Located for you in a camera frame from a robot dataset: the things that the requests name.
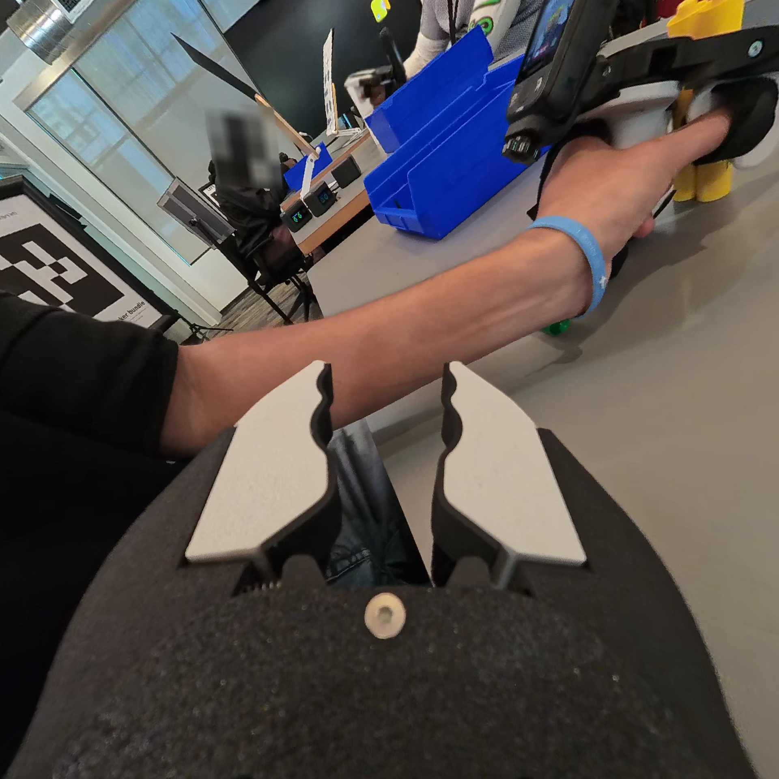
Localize person's black shirt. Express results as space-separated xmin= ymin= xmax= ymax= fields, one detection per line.
xmin=0 ymin=291 xmax=202 ymax=779

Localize black tripod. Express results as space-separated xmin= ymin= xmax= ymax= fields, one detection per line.
xmin=163 ymin=313 xmax=235 ymax=343

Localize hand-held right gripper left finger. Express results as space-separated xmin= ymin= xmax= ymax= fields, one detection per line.
xmin=184 ymin=359 xmax=343 ymax=565

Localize silver ventilation duct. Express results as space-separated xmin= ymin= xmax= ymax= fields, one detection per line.
xmin=6 ymin=0 xmax=83 ymax=63

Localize black folding chair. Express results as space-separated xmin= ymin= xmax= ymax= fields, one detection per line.
xmin=228 ymin=231 xmax=320 ymax=325

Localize person's blue jeans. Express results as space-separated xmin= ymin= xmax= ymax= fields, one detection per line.
xmin=325 ymin=420 xmax=432 ymax=590

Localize black white marker sign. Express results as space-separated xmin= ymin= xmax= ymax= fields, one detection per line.
xmin=0 ymin=175 xmax=166 ymax=334

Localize wooden table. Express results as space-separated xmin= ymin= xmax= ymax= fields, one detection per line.
xmin=286 ymin=131 xmax=375 ymax=255

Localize person's left forearm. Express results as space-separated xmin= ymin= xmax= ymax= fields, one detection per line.
xmin=161 ymin=226 xmax=594 ymax=458

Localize white card on stand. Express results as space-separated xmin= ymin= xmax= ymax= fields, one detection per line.
xmin=321 ymin=27 xmax=340 ymax=138

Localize small blue bin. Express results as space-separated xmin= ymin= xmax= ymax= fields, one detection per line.
xmin=283 ymin=143 xmax=334 ymax=191

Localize blue plastic bin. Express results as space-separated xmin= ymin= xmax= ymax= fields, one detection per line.
xmin=363 ymin=58 xmax=553 ymax=240
xmin=364 ymin=27 xmax=495 ymax=153

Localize grey screen on stand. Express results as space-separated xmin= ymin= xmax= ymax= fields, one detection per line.
xmin=157 ymin=178 xmax=237 ymax=247

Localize light blue wristband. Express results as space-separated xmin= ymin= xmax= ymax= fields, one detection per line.
xmin=526 ymin=216 xmax=609 ymax=321

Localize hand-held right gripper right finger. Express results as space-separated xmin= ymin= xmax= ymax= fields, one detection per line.
xmin=430 ymin=359 xmax=589 ymax=571

